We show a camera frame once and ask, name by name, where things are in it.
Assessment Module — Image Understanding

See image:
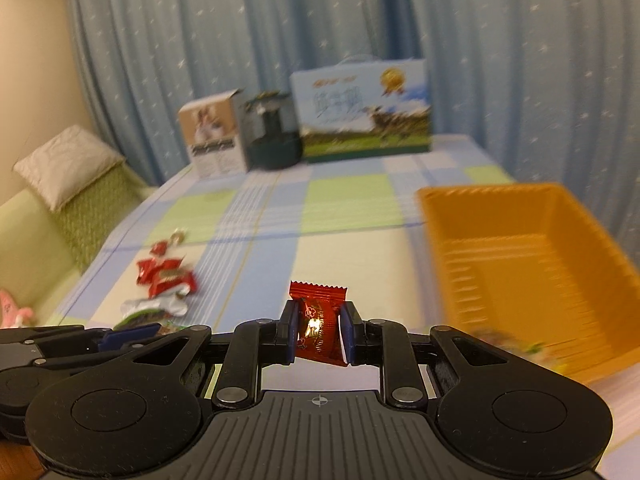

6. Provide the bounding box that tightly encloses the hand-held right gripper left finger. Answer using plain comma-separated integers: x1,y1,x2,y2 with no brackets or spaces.
131,301,300,412

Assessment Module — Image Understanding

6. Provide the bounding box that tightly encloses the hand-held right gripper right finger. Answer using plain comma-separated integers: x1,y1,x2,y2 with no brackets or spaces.
340,301,502,410

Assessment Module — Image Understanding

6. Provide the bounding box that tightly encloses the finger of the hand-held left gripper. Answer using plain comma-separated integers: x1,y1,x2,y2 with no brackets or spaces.
34,323,162,362

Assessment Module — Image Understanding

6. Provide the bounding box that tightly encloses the dark green snack packet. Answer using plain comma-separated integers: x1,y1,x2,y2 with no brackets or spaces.
119,309,174,335

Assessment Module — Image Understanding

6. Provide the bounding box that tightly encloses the red candy packet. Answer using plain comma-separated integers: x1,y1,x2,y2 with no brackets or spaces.
289,280,349,368

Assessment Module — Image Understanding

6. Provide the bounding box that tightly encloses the orange plastic basket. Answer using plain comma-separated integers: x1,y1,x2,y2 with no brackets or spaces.
416,182,640,386

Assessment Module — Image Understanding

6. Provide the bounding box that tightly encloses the white snack wrapper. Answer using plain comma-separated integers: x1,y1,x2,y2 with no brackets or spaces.
122,293,189,317

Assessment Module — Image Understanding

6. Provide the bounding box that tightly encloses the red snack packet brown label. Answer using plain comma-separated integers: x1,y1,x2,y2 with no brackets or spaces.
149,268,199,298

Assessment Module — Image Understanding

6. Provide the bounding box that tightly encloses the pink plush toy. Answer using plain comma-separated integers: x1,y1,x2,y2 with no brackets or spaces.
0,287,37,329

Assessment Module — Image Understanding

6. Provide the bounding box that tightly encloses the checked blue green tablecloth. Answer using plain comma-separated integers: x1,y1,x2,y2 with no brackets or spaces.
42,133,640,467

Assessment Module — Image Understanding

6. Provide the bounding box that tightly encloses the light green sofa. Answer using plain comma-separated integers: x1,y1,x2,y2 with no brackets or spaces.
0,170,162,330

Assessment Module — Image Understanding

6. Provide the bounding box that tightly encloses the green white snack packet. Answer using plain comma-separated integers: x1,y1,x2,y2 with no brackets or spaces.
471,326,570,377

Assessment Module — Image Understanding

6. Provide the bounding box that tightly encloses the white green patterned cushion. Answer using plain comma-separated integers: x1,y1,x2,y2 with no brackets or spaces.
12,124,161,275

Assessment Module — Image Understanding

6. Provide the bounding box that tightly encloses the dark green glass humidifier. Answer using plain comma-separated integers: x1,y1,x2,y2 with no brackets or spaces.
241,91,304,171

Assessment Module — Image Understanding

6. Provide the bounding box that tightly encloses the white beige product box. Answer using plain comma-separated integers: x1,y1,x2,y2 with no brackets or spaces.
178,89,247,179

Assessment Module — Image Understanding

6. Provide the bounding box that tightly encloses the blue milk carton box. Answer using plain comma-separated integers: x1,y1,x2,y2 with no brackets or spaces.
290,55,433,164

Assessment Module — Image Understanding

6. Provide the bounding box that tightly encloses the blue star curtain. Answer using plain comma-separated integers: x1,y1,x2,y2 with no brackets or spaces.
64,0,640,202

